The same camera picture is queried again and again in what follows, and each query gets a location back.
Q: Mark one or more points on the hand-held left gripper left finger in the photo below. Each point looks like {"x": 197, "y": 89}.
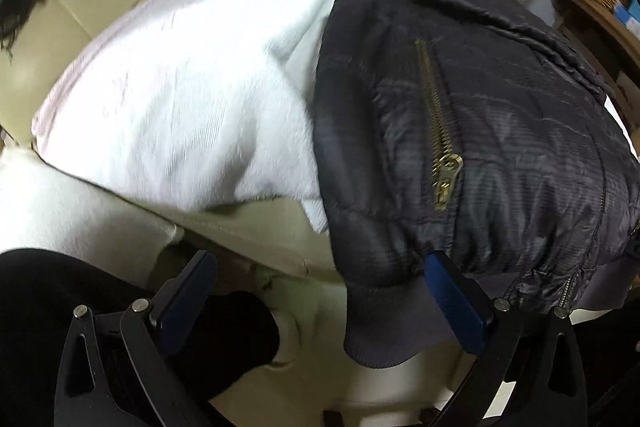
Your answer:
{"x": 187, "y": 302}

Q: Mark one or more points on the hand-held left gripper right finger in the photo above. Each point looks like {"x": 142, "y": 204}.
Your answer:
{"x": 452, "y": 302}

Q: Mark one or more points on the dark quilted zip jacket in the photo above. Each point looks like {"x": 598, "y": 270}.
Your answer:
{"x": 500, "y": 132}

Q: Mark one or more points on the person's black trouser leg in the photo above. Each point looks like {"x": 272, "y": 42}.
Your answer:
{"x": 40, "y": 307}

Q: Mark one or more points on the white blanket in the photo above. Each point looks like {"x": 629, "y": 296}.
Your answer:
{"x": 175, "y": 97}

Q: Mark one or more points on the wooden table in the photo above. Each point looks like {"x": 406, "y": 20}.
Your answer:
{"x": 600, "y": 32}

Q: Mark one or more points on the cream leather sofa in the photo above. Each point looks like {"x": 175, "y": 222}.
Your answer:
{"x": 75, "y": 12}

